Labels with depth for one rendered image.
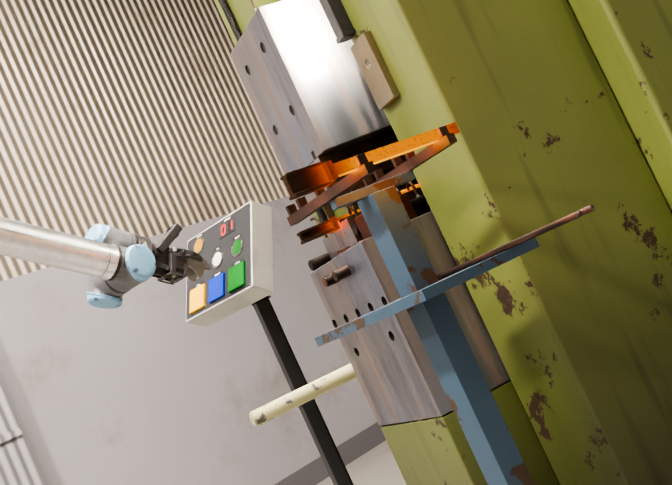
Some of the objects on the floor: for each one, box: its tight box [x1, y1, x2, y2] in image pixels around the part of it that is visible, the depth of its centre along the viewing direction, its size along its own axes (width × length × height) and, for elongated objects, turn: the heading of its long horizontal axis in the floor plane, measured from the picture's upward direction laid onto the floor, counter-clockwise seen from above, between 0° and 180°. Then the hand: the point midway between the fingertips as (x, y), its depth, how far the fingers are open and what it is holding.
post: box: [253, 297, 351, 485], centre depth 299 cm, size 4×4×108 cm
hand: (206, 265), depth 281 cm, fingers closed
